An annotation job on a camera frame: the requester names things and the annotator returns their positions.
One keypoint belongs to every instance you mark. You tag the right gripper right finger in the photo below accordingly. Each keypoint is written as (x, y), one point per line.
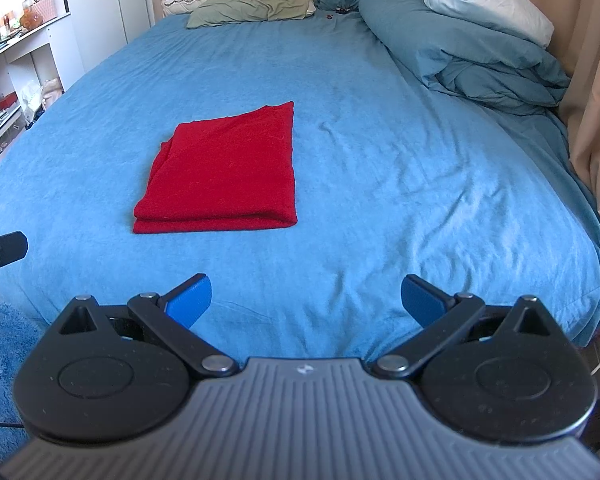
(445, 320)

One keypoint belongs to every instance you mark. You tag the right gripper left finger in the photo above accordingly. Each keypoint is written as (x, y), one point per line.
(168, 319)

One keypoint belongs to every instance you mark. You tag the red knit sweater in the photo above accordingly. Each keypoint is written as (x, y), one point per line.
(225, 174)

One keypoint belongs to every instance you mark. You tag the blue fluffy rug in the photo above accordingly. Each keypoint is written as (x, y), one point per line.
(18, 336)

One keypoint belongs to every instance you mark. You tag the blue bed sheet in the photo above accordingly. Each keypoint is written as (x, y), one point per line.
(392, 179)

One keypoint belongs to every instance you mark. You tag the white shelf unit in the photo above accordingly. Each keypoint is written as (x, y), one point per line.
(33, 64)

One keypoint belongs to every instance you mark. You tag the brown teddy bear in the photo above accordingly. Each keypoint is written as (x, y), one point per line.
(30, 19)

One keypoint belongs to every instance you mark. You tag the teal duvet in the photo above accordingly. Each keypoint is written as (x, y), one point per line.
(464, 59)

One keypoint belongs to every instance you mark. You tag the white wardrobe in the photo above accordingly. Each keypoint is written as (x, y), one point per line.
(103, 27)

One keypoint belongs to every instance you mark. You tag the green pillow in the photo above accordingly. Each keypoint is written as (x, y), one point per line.
(221, 12)

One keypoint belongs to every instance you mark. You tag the light blue blanket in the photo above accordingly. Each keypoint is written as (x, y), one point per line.
(520, 18)

